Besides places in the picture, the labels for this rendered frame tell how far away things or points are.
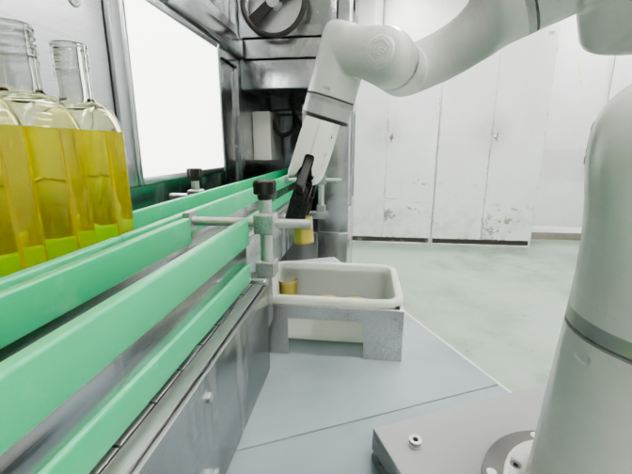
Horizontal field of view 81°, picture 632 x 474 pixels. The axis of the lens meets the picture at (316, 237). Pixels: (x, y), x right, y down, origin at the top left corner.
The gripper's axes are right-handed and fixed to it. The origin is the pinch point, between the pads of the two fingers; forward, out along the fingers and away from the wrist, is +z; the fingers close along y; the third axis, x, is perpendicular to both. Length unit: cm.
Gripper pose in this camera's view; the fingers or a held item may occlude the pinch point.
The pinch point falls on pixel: (299, 208)
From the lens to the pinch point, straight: 62.8
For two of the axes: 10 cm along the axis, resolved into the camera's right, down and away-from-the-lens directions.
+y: -1.6, 2.8, -9.5
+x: 9.5, 3.1, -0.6
